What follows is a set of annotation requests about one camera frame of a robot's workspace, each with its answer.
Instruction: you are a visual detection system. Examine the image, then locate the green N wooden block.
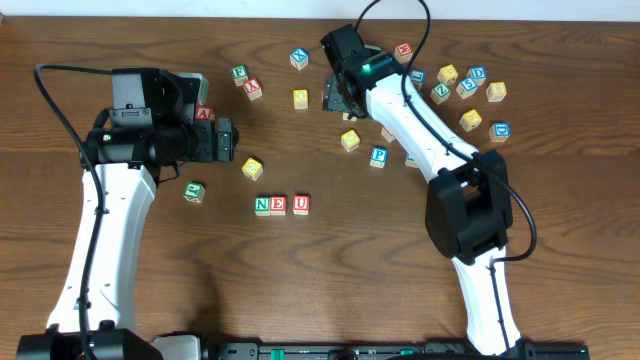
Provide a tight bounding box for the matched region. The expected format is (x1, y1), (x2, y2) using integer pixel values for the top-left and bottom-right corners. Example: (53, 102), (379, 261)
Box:
(254, 196), (270, 216)

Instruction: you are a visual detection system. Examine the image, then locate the red E wooden block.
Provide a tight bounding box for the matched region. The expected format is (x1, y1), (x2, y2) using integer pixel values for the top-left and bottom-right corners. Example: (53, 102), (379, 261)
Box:
(269, 196), (287, 216)

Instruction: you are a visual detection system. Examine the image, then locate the red U block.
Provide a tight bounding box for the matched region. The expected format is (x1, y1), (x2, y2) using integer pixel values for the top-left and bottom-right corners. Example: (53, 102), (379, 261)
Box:
(293, 194), (310, 215)

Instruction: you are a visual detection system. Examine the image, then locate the green R wooden block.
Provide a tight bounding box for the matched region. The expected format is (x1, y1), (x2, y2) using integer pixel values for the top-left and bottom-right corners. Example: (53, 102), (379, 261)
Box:
(343, 113), (358, 122)

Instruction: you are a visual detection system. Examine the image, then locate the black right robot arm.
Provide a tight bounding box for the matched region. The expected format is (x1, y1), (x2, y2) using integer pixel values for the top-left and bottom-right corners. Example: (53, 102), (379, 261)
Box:
(320, 24), (521, 356)

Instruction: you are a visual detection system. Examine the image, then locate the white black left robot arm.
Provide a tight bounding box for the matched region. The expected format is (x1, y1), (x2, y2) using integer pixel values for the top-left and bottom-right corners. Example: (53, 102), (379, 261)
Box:
(16, 67), (239, 359)

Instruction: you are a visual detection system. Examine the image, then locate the red A wooden block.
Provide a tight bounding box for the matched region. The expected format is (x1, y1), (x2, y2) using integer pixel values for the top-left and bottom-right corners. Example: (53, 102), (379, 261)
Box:
(195, 105), (215, 121)

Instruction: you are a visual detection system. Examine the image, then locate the yellow block left middle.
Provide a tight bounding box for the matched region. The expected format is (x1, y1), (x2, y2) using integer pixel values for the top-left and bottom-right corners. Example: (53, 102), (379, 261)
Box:
(293, 89), (309, 110)

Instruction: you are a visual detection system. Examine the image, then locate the yellow G wooden block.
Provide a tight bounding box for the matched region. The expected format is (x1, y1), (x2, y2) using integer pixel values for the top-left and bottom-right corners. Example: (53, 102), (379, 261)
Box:
(242, 158), (264, 181)

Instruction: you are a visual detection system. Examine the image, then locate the yellow Q wooden block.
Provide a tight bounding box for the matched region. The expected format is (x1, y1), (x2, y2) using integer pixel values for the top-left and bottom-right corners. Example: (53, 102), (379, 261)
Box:
(340, 129), (361, 152)

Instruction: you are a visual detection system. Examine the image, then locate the blue X wooden block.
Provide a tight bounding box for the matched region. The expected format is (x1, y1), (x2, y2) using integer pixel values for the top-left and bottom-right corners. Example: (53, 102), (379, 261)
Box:
(290, 48), (309, 71)

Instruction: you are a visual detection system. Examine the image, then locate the red X wooden block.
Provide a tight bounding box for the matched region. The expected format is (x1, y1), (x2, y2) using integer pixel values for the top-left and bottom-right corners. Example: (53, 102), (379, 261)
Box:
(243, 78), (263, 101)

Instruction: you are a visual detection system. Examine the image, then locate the red I block lower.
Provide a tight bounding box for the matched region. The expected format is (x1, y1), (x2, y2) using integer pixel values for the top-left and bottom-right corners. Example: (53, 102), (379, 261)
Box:
(381, 127), (395, 143)

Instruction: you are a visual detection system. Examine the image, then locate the green F wooden block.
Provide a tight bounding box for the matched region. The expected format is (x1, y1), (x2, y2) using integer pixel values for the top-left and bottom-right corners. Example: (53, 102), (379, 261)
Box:
(231, 64), (249, 86)

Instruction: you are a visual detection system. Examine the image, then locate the green J wooden block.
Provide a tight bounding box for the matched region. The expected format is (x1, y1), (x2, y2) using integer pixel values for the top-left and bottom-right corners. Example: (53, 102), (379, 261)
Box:
(183, 182), (206, 203)

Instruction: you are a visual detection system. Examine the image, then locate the blue P wooden block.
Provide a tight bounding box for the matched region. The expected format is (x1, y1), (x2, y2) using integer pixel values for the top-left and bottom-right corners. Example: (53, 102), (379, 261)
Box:
(369, 146), (388, 168)

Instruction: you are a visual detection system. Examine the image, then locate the red block far top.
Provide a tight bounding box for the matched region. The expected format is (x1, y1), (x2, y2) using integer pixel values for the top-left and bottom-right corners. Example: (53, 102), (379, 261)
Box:
(394, 42), (414, 64)

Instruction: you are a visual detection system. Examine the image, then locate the blue L wooden block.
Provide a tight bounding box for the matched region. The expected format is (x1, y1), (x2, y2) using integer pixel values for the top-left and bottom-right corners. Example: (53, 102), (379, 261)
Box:
(409, 69), (425, 90)

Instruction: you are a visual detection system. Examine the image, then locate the blue 2 wooden block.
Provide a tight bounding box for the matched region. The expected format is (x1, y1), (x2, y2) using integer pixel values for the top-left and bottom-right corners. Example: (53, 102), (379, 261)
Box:
(405, 155), (418, 168)

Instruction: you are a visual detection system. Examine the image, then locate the green Z wooden block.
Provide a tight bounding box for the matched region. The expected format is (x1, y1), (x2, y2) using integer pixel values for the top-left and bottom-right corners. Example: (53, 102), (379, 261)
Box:
(430, 83), (451, 105)

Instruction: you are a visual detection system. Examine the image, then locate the yellow block upper right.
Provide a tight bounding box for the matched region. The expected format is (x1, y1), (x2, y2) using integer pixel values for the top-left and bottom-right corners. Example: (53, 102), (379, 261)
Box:
(437, 64), (458, 86)

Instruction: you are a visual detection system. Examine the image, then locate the blue 5 wooden block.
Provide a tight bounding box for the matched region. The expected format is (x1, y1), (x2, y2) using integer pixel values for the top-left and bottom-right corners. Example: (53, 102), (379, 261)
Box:
(456, 77), (478, 99)

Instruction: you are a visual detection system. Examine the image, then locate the yellow K wooden block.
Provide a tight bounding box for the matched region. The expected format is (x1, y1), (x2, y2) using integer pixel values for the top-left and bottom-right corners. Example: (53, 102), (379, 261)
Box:
(459, 109), (482, 132)

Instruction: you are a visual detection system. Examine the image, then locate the blue D block upper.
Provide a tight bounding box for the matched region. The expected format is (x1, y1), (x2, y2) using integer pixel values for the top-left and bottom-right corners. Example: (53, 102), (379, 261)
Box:
(466, 66), (487, 86)

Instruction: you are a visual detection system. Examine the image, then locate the blue d block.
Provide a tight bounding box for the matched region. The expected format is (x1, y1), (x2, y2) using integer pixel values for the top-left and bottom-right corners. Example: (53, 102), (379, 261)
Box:
(489, 122), (511, 142)
(466, 66), (487, 86)

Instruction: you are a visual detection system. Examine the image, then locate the yellow 8 wooden block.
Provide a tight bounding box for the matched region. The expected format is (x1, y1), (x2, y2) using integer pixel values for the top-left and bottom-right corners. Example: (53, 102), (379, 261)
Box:
(486, 81), (507, 103)

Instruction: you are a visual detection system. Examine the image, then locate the blue D block lower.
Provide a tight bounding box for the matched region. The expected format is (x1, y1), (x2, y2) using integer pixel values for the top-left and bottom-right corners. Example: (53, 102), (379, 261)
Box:
(489, 122), (511, 142)

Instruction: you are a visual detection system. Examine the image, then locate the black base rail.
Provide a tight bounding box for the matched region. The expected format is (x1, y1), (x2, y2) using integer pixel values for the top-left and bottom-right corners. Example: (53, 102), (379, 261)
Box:
(196, 341), (590, 360)

